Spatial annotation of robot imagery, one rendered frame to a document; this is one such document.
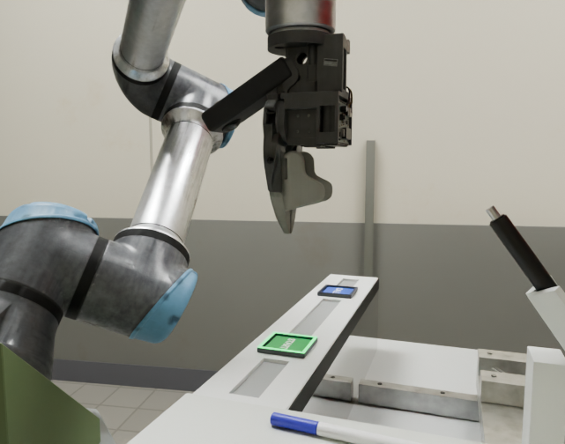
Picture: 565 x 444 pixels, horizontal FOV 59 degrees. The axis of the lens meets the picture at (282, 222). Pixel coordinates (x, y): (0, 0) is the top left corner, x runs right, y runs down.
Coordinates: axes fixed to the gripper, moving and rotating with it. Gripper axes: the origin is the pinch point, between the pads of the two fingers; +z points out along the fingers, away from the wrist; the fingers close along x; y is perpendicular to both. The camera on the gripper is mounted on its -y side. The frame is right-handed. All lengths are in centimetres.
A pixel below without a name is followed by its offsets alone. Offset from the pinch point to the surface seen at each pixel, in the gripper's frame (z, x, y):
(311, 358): 14.6, -2.4, 4.2
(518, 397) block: 21.4, 10.3, 26.6
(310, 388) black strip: 15.7, -7.1, 5.5
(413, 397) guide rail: 26.5, 17.0, 13.9
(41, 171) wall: -3, 155, -188
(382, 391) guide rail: 26.3, 17.0, 9.5
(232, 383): 14.6, -11.1, -1.2
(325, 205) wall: 13, 178, -40
